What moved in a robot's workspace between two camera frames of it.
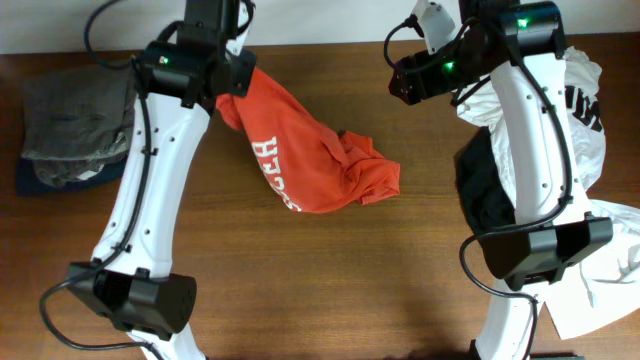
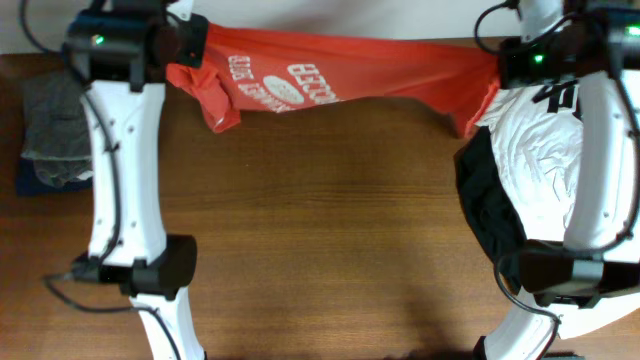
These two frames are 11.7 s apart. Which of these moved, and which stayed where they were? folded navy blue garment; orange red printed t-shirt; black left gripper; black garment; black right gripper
Moved: black left gripper; black right gripper; orange red printed t-shirt
Stayed: folded navy blue garment; black garment
